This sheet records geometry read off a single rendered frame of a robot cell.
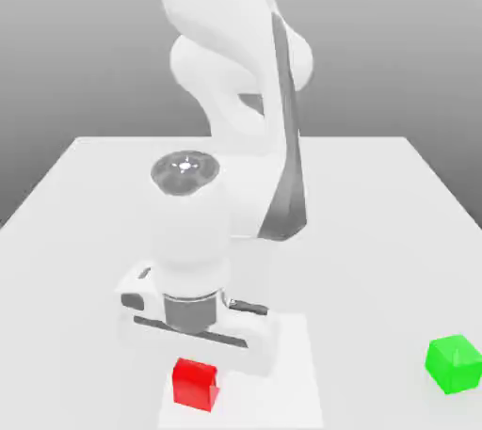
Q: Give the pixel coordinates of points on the small green cube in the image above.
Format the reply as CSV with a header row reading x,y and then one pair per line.
x,y
453,364

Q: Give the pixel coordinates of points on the small red cube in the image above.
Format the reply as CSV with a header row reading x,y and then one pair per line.
x,y
194,385

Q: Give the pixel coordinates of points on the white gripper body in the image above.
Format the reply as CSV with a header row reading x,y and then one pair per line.
x,y
241,351

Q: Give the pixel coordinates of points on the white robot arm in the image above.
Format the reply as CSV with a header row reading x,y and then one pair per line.
x,y
211,61

